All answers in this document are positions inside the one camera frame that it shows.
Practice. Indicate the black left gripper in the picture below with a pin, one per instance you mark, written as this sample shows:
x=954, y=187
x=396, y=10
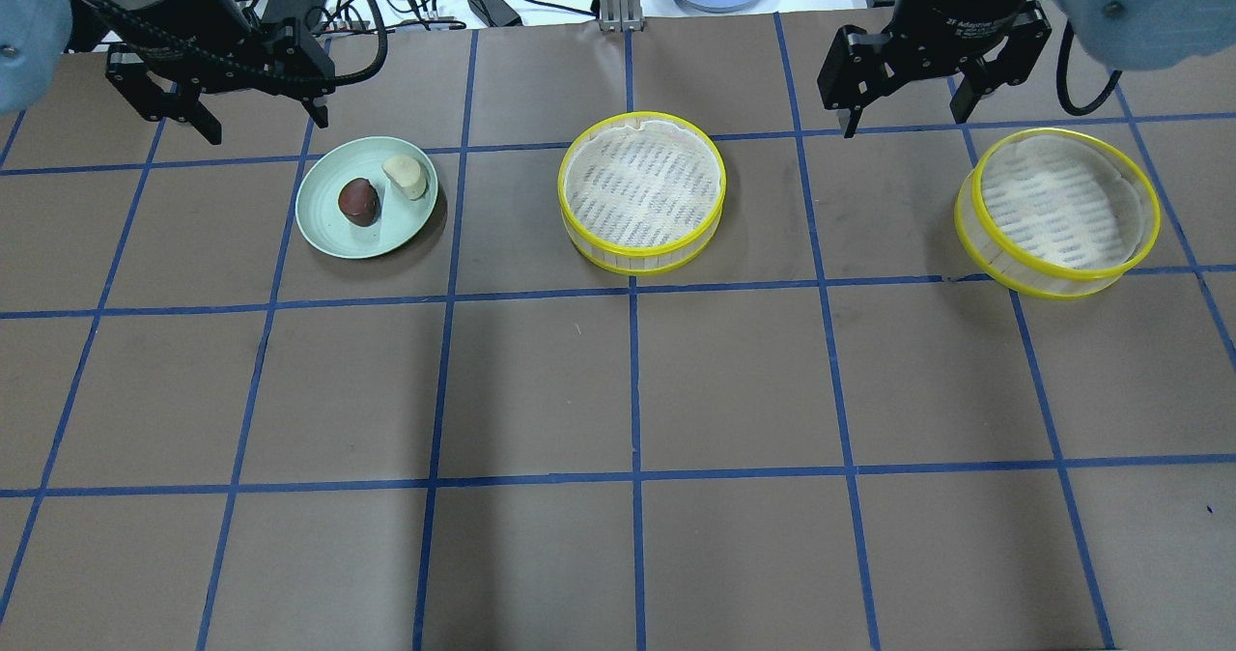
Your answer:
x=206, y=33

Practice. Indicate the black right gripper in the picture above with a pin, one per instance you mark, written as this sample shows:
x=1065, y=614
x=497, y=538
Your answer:
x=951, y=15

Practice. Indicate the brown bun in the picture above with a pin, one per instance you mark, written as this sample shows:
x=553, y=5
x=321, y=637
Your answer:
x=358, y=201

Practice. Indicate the white bun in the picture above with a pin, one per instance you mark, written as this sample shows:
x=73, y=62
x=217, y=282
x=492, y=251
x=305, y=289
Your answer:
x=406, y=174

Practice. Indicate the yellow steamer basket side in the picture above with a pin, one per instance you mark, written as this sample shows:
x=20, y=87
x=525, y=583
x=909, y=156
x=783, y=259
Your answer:
x=1056, y=214

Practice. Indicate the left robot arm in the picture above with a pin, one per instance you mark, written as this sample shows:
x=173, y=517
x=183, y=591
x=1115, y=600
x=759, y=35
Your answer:
x=36, y=34

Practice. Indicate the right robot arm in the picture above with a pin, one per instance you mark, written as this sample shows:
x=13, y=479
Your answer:
x=1104, y=38

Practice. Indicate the yellow steamer basket centre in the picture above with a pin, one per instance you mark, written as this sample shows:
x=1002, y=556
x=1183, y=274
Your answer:
x=641, y=193

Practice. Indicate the light green plate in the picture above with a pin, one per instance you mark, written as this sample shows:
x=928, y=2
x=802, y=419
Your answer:
x=321, y=224

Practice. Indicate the black power adapter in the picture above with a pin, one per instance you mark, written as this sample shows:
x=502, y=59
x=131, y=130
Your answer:
x=495, y=13

